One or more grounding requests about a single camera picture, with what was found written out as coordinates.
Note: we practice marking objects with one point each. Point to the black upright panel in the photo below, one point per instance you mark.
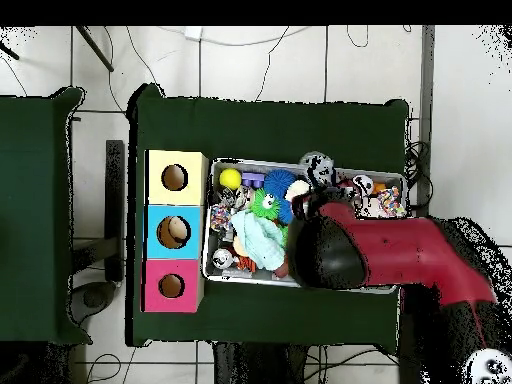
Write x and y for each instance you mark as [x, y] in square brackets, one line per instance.
[114, 208]

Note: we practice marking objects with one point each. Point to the silver soda can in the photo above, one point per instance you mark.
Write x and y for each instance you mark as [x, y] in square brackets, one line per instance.
[222, 258]

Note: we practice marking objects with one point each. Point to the blue spiky ball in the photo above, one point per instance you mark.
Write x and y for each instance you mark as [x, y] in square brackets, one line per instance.
[278, 182]

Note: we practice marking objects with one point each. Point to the grey metal post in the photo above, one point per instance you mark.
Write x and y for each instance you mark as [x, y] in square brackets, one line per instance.
[426, 80]

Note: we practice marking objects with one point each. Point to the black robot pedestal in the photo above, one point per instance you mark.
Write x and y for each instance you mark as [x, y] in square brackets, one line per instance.
[256, 368]

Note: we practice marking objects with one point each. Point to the black and white soccer ball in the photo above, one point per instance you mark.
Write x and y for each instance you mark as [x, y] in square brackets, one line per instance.
[364, 184]

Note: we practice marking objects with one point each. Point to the silver mesh bin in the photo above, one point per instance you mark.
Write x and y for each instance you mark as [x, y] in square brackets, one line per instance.
[224, 276]

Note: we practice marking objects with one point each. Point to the large yellow ball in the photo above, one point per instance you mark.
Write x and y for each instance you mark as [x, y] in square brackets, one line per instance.
[230, 178]

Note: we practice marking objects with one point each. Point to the green cloth side table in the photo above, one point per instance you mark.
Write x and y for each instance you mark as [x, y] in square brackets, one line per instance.
[28, 200]

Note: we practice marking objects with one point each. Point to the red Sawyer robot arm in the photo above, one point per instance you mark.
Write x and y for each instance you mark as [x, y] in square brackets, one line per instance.
[400, 248]

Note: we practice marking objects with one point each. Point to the black tripod leg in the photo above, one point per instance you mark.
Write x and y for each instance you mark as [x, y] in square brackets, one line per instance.
[94, 48]

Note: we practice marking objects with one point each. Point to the dark green table cloth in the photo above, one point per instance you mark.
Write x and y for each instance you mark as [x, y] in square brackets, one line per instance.
[260, 128]

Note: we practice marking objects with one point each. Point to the wooden box with three holes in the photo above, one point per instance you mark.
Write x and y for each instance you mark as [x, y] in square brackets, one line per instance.
[154, 288]

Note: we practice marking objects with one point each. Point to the mint knit cloth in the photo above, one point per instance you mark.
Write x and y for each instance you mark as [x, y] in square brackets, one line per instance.
[258, 240]

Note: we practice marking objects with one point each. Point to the crushed clear plastic bottle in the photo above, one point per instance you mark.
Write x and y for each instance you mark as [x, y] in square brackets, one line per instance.
[320, 170]

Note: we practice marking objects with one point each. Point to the green spiky toy with eyes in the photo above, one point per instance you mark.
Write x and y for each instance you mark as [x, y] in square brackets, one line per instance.
[260, 208]

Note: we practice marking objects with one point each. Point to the grey round stand base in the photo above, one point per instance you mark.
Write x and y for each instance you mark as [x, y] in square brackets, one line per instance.
[94, 300]

